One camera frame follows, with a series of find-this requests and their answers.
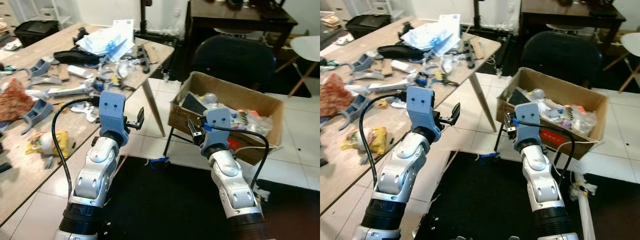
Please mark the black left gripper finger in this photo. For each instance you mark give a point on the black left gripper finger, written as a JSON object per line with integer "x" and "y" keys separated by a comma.
{"x": 140, "y": 117}
{"x": 455, "y": 114}

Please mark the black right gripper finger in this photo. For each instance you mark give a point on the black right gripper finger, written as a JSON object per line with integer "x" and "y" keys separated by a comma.
{"x": 192, "y": 129}
{"x": 507, "y": 122}

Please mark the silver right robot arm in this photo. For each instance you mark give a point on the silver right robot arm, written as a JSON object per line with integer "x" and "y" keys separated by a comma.
{"x": 542, "y": 185}
{"x": 230, "y": 185}

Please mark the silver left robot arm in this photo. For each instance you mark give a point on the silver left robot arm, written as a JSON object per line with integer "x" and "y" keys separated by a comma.
{"x": 95, "y": 175}
{"x": 400, "y": 175}

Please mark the brown cardboard rubbish box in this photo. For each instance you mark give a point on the brown cardboard rubbish box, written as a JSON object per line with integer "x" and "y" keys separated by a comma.
{"x": 560, "y": 85}
{"x": 235, "y": 92}

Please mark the black storage bin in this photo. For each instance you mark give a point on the black storage bin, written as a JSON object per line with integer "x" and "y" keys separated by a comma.
{"x": 37, "y": 32}
{"x": 367, "y": 27}

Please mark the flat black tablet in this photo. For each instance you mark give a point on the flat black tablet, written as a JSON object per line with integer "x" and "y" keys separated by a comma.
{"x": 192, "y": 104}
{"x": 520, "y": 97}

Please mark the blue tape piece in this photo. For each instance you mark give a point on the blue tape piece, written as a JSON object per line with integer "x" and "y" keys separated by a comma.
{"x": 489, "y": 156}
{"x": 159, "y": 161}

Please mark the clear plastic wrapper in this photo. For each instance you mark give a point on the clear plastic wrapper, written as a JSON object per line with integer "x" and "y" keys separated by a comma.
{"x": 575, "y": 119}
{"x": 252, "y": 122}

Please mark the white toothpaste tube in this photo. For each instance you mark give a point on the white toothpaste tube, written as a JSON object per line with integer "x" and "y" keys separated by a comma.
{"x": 390, "y": 86}
{"x": 70, "y": 91}

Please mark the flat brown cardboard piece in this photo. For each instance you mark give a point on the flat brown cardboard piece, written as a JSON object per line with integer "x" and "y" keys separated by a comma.
{"x": 151, "y": 52}
{"x": 478, "y": 47}

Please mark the yellow snack bag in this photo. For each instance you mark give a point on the yellow snack bag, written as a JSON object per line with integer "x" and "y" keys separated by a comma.
{"x": 37, "y": 145}
{"x": 377, "y": 137}

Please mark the black floor mat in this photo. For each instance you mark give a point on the black floor mat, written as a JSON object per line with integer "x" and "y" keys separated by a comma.
{"x": 490, "y": 200}
{"x": 170, "y": 200}

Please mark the black fabric pouch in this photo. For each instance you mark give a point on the black fabric pouch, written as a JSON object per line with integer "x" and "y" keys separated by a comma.
{"x": 400, "y": 51}
{"x": 75, "y": 56}

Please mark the black office chair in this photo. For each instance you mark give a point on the black office chair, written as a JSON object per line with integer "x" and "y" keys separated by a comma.
{"x": 562, "y": 55}
{"x": 235, "y": 60}

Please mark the white blue mailer bag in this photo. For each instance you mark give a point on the white blue mailer bag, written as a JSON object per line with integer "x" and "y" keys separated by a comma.
{"x": 100, "y": 44}
{"x": 425, "y": 37}

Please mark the white plastic pipe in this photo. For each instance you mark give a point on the white plastic pipe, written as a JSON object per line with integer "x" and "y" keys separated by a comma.
{"x": 585, "y": 210}
{"x": 261, "y": 194}

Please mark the grey-blue printed curved part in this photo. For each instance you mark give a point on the grey-blue printed curved part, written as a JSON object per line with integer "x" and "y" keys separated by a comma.
{"x": 357, "y": 107}
{"x": 37, "y": 112}

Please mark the white foam tray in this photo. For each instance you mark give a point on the white foam tray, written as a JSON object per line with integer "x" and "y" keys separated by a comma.
{"x": 450, "y": 21}
{"x": 125, "y": 27}

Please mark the small black plastic clip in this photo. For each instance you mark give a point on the small black plastic clip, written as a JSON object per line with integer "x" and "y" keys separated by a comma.
{"x": 405, "y": 29}
{"x": 82, "y": 35}

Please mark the black tripod stand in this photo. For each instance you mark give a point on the black tripod stand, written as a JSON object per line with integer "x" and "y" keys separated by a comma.
{"x": 145, "y": 15}
{"x": 478, "y": 12}

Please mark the light wooden table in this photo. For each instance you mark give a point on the light wooden table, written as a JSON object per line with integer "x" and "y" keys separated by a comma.
{"x": 345, "y": 172}
{"x": 30, "y": 170}

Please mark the red-brown crumpled bag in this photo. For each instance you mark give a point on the red-brown crumpled bag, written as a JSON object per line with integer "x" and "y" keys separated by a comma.
{"x": 335, "y": 95}
{"x": 15, "y": 102}

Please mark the dark wooden table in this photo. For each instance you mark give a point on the dark wooden table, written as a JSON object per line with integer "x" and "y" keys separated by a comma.
{"x": 570, "y": 15}
{"x": 240, "y": 22}

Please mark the white round stool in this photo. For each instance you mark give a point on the white round stool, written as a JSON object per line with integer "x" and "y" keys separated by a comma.
{"x": 631, "y": 45}
{"x": 307, "y": 47}

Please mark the small open cardboard box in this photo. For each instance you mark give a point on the small open cardboard box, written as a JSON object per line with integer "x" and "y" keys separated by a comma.
{"x": 331, "y": 21}

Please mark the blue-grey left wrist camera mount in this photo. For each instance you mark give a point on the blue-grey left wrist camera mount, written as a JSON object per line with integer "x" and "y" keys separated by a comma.
{"x": 422, "y": 107}
{"x": 112, "y": 112}

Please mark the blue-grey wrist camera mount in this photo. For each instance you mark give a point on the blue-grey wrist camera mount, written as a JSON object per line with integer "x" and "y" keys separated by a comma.
{"x": 529, "y": 117}
{"x": 112, "y": 112}
{"x": 217, "y": 122}
{"x": 422, "y": 107}

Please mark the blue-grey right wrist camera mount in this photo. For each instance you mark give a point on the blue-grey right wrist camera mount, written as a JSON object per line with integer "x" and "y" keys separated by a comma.
{"x": 529, "y": 117}
{"x": 217, "y": 122}

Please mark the black plastic rail bracket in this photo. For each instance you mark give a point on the black plastic rail bracket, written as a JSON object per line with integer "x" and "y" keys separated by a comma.
{"x": 143, "y": 57}
{"x": 468, "y": 52}

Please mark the grey-blue printed bracket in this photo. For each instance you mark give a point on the grey-blue printed bracket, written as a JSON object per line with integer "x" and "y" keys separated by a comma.
{"x": 367, "y": 62}
{"x": 42, "y": 67}

